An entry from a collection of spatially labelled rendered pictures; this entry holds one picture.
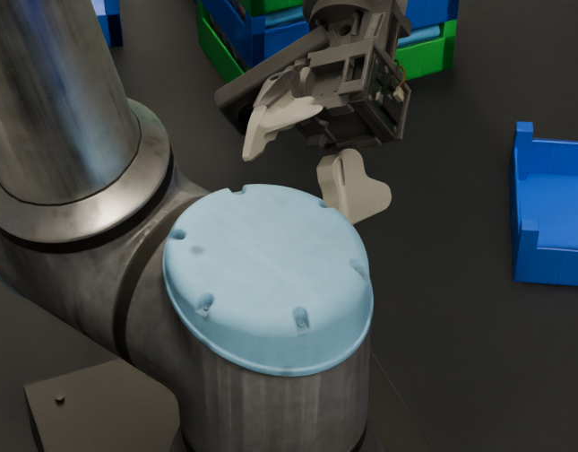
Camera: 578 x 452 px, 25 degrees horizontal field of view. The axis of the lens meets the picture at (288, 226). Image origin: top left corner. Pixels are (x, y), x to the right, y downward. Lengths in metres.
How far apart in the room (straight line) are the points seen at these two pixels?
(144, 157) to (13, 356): 0.50
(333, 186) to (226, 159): 0.57
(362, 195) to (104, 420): 0.31
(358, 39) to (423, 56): 0.70
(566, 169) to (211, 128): 0.46
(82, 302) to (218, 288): 0.15
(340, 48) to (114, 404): 0.38
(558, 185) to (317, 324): 0.79
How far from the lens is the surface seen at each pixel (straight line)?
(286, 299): 0.90
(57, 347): 1.44
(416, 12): 1.75
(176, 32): 1.90
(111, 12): 1.85
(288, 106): 1.04
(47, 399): 1.21
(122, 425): 1.18
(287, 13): 1.66
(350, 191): 1.10
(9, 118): 0.91
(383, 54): 1.08
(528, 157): 1.62
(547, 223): 1.59
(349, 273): 0.92
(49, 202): 0.97
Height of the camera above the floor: 1.03
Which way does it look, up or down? 41 degrees down
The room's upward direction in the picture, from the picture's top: straight up
